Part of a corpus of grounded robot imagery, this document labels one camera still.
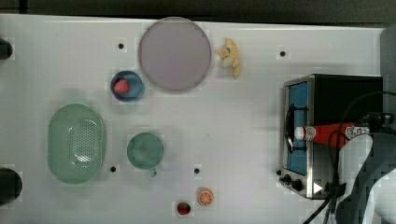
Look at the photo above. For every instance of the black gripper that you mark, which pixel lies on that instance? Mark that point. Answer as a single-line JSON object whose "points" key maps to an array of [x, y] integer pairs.
{"points": [[378, 122]]}

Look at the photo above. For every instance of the red ketchup bottle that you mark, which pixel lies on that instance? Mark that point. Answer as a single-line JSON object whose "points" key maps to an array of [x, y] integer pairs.
{"points": [[330, 134]]}

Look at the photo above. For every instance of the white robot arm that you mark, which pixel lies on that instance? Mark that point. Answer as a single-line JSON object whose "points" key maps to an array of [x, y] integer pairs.
{"points": [[379, 162]]}

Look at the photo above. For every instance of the black toaster oven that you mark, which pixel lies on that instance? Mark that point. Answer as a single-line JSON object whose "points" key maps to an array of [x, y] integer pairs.
{"points": [[318, 116]]}

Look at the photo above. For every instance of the yellow banana toy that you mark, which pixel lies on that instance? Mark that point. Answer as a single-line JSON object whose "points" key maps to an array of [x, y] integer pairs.
{"points": [[230, 55]]}

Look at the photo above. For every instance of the orange slice toy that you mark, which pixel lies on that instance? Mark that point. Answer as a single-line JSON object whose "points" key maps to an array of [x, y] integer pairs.
{"points": [[205, 196]]}

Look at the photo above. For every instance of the red strawberry toy on table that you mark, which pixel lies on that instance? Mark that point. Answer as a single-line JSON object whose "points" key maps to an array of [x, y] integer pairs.
{"points": [[183, 208]]}

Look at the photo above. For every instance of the large lilac plate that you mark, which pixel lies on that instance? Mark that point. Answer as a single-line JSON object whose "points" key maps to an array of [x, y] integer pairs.
{"points": [[174, 54]]}

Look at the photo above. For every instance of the green mug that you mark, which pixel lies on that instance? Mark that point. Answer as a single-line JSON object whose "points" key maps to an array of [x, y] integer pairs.
{"points": [[145, 151]]}

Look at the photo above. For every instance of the small blue bowl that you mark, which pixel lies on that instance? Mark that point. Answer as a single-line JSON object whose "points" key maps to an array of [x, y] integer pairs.
{"points": [[137, 86]]}

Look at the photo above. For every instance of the red strawberry in bowl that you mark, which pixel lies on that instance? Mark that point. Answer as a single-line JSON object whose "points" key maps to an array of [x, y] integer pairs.
{"points": [[121, 86]]}

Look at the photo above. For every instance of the green oval colander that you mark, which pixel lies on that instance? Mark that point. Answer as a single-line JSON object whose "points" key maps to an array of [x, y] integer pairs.
{"points": [[76, 143]]}

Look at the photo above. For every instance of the black cylinder post upper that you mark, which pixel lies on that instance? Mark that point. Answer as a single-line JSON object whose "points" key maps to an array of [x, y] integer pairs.
{"points": [[6, 49]]}

